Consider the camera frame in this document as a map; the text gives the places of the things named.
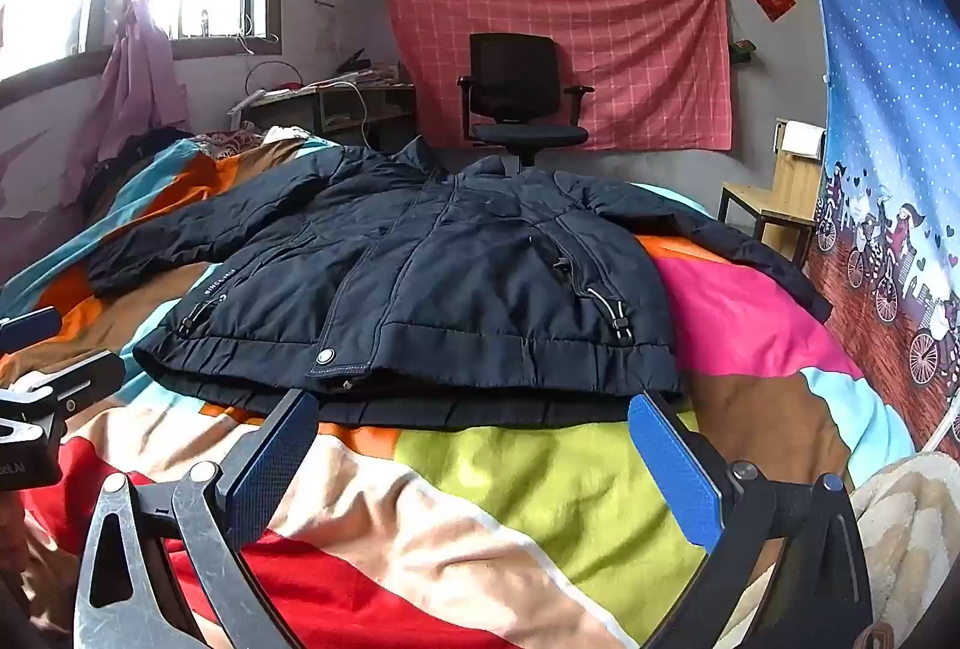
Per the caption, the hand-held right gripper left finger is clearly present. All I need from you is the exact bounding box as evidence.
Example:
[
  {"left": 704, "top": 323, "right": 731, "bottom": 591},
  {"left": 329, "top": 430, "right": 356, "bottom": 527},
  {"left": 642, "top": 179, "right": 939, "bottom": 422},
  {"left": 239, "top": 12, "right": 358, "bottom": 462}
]
[{"left": 73, "top": 386, "right": 322, "bottom": 649}]

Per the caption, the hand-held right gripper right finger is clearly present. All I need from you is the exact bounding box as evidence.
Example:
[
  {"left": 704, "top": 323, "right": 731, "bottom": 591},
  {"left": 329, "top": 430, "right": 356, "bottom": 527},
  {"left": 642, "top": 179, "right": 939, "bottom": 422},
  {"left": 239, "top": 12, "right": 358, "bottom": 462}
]
[{"left": 628, "top": 392, "right": 875, "bottom": 649}]

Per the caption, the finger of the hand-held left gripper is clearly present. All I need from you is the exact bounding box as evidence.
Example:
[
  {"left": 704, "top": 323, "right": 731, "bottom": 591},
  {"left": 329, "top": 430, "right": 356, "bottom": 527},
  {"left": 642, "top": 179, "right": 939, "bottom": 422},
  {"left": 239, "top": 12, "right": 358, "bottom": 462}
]
[
  {"left": 0, "top": 307, "right": 63, "bottom": 352},
  {"left": 0, "top": 349, "right": 127, "bottom": 423}
]

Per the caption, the navy padded jacket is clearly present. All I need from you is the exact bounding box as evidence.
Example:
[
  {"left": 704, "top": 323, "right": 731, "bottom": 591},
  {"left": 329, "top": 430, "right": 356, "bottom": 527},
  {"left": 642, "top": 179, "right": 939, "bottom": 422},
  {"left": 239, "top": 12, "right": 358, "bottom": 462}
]
[{"left": 86, "top": 135, "right": 833, "bottom": 429}]

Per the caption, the dark clothes pile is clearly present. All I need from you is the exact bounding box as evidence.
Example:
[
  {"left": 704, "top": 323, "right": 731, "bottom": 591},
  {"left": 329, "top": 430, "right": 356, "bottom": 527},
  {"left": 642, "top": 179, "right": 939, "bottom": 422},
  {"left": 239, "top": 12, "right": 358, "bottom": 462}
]
[{"left": 81, "top": 128, "right": 194, "bottom": 223}]

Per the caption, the colourful patchwork bed sheet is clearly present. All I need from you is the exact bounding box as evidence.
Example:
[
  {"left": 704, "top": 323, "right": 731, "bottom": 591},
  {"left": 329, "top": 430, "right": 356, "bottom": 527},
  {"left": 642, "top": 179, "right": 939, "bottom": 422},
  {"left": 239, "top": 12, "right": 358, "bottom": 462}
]
[{"left": 0, "top": 135, "right": 916, "bottom": 649}]

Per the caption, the cream fluffy blanket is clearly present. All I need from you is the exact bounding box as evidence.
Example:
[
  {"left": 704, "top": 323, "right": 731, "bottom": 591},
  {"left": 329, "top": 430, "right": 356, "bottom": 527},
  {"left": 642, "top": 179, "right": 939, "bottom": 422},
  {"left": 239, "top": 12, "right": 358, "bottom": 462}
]
[{"left": 847, "top": 450, "right": 960, "bottom": 649}]

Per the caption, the pink curtain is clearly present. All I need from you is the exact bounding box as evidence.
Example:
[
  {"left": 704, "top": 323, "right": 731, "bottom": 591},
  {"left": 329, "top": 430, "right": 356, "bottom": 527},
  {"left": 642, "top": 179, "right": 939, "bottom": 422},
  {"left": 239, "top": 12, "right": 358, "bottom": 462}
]
[{"left": 75, "top": 0, "right": 280, "bottom": 166}]

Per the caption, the floral pillow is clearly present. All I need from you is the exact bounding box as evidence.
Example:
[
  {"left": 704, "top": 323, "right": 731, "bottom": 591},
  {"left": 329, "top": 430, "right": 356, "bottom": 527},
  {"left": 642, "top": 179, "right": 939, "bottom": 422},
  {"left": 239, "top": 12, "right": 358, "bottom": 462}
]
[{"left": 196, "top": 124, "right": 316, "bottom": 164}]

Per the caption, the wooden chair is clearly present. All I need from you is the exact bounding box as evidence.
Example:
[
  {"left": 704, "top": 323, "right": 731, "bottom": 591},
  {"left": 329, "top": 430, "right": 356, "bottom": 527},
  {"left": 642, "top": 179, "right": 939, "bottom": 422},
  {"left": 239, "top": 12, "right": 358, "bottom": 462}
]
[{"left": 718, "top": 116, "right": 826, "bottom": 268}]

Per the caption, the white box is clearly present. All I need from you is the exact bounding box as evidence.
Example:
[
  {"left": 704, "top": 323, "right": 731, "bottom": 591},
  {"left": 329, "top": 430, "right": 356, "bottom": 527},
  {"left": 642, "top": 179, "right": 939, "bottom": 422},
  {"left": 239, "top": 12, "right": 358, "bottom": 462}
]
[{"left": 780, "top": 122, "right": 826, "bottom": 160}]

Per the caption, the wooden desk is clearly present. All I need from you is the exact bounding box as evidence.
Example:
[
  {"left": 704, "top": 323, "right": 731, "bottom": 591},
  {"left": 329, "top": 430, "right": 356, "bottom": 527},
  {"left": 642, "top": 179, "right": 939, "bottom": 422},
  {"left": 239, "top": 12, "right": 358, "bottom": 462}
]
[{"left": 229, "top": 81, "right": 416, "bottom": 154}]

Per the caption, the black office chair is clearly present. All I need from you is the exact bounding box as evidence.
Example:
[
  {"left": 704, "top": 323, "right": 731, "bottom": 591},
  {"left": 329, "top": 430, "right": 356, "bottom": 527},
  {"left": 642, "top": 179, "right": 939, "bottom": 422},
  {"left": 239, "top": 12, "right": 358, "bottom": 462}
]
[{"left": 459, "top": 32, "right": 595, "bottom": 172}]

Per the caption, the blue printed curtain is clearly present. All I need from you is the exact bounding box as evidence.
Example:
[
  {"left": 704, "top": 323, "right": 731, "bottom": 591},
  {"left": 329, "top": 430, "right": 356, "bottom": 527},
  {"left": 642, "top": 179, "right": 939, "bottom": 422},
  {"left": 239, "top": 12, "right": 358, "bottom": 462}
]
[{"left": 787, "top": 0, "right": 960, "bottom": 451}]

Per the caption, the white cable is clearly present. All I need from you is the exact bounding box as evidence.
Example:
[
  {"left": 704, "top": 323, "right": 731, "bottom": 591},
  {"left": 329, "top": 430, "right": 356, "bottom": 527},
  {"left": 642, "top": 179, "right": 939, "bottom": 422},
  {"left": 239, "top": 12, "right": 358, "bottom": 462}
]
[{"left": 322, "top": 81, "right": 373, "bottom": 148}]

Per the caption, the red checked wall cloth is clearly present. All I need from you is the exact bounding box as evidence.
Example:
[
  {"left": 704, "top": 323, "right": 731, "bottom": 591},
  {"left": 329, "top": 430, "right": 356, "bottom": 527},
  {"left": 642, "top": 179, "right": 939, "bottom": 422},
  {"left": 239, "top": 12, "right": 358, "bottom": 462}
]
[{"left": 385, "top": 0, "right": 732, "bottom": 151}]

